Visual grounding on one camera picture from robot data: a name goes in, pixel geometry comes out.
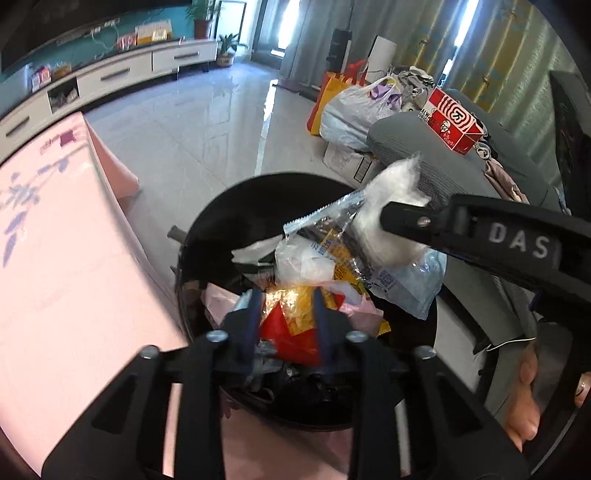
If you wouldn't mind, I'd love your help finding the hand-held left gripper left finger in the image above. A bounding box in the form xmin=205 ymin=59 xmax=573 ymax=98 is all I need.
xmin=41 ymin=288 xmax=266 ymax=480

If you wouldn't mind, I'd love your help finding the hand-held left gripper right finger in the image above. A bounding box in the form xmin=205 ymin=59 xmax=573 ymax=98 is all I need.
xmin=314 ymin=286 xmax=532 ymax=480

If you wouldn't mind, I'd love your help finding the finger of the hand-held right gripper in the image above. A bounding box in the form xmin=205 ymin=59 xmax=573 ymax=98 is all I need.
xmin=379 ymin=200 xmax=465 ymax=254

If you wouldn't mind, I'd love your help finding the red foil snack wrapper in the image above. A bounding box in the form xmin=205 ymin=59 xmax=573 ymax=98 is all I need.
xmin=259 ymin=286 xmax=345 ymax=367

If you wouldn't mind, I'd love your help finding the clear plastic wrapper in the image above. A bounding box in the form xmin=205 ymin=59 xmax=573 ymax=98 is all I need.
xmin=283 ymin=189 xmax=370 ymax=241

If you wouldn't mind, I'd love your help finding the black trash bin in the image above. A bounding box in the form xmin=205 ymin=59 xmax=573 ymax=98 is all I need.
xmin=173 ymin=172 xmax=439 ymax=432

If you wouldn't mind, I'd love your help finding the person's right hand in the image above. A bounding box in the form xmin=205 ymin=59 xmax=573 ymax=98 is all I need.
xmin=502 ymin=342 xmax=591 ymax=453

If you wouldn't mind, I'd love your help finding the pink printed packet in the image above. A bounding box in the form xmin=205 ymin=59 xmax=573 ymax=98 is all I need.
xmin=342 ymin=295 xmax=385 ymax=326

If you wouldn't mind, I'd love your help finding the grey sofa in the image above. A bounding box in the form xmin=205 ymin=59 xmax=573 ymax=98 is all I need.
xmin=367 ymin=71 xmax=568 ymax=407

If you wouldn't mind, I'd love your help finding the pink folded cloth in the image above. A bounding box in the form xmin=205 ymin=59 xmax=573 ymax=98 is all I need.
xmin=482 ymin=159 xmax=529 ymax=204

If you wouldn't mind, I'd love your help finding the clear blue-print plastic bag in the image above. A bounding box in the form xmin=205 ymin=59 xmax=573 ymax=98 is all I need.
xmin=367 ymin=249 xmax=448 ymax=320

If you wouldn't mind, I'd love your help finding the yellow blue-print packet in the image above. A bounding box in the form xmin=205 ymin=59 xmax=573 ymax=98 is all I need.
xmin=318 ymin=237 xmax=370 ymax=289

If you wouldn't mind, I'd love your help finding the white cardboard box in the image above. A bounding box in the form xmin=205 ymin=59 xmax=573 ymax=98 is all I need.
xmin=322 ymin=138 xmax=384 ymax=185

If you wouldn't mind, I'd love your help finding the red white paper box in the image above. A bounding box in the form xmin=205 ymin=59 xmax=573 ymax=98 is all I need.
xmin=419 ymin=88 xmax=485 ymax=155

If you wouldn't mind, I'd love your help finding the white purple-print plastic bag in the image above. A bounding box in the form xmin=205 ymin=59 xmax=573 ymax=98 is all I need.
xmin=320 ymin=76 xmax=403 ymax=152

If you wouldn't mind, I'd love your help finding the grey white clothes pile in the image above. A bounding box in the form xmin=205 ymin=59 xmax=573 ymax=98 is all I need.
xmin=390 ymin=66 xmax=437 ymax=112

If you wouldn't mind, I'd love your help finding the orange shopping bag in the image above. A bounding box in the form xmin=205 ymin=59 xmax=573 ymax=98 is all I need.
xmin=308 ymin=59 xmax=370 ymax=137

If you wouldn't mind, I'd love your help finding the white tower appliance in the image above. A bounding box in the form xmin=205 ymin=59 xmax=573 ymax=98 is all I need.
xmin=369 ymin=34 xmax=399 ymax=77

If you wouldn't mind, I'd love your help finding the dark floor mat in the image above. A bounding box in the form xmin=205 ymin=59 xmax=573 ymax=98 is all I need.
xmin=272 ymin=78 xmax=319 ymax=100

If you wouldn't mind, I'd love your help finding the black tower appliance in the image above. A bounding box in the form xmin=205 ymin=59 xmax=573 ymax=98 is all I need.
xmin=325 ymin=28 xmax=352 ymax=77

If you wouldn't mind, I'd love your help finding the yellow printed curtain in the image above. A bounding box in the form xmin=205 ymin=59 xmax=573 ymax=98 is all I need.
xmin=402 ymin=0 xmax=575 ymax=139

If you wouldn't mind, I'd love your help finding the grey curtain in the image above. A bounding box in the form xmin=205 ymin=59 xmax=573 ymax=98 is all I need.
xmin=281 ymin=0 xmax=340 ymax=93

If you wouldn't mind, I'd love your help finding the small potted plant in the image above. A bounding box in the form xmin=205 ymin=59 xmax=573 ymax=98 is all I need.
xmin=216 ymin=33 xmax=242 ymax=68

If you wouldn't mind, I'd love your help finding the white TV cabinet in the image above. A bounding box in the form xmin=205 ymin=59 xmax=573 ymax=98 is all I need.
xmin=0 ymin=37 xmax=218 ymax=151

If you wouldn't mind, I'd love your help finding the tall potted plant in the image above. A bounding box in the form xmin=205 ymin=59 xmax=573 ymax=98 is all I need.
xmin=186 ymin=0 xmax=219 ymax=40

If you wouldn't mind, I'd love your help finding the white desk calendar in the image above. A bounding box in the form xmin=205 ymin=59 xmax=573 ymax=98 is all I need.
xmin=136 ymin=23 xmax=171 ymax=45

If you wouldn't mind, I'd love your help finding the black television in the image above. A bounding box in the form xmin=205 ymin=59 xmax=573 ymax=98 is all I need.
xmin=0 ymin=0 xmax=192 ymax=75

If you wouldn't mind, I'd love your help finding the white charging cable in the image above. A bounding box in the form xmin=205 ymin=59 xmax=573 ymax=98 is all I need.
xmin=475 ymin=336 xmax=536 ymax=352

